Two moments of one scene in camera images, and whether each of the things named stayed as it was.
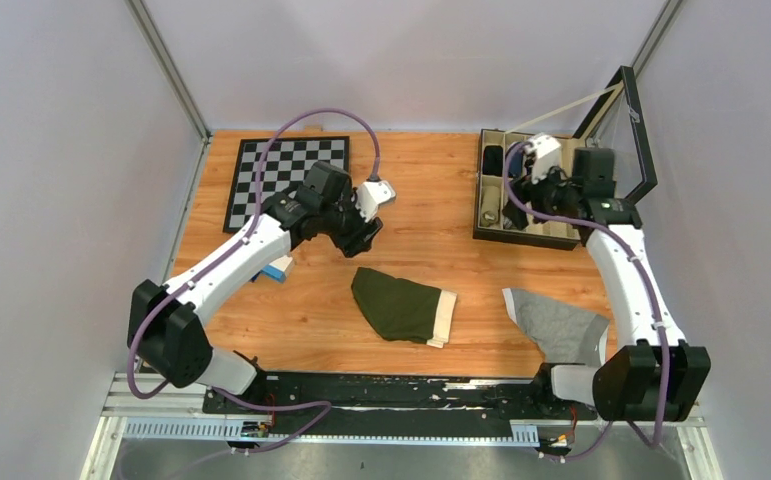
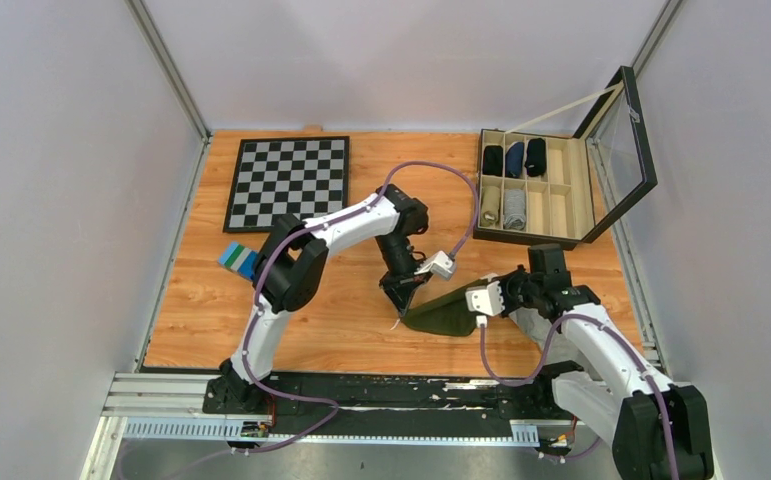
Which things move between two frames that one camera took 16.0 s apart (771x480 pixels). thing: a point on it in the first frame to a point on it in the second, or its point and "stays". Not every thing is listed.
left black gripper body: [343, 222] to [401, 261]
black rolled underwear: [493, 160] stays
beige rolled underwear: [490, 205] stays
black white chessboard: [288, 164] stays
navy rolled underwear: [515, 165] stays
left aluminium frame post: [169, 65] stays
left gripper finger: [364, 242] to [401, 286]
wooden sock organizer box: [616, 122] stays
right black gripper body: [549, 196] to [517, 290]
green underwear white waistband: [403, 310] to [447, 314]
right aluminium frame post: [655, 32] stays
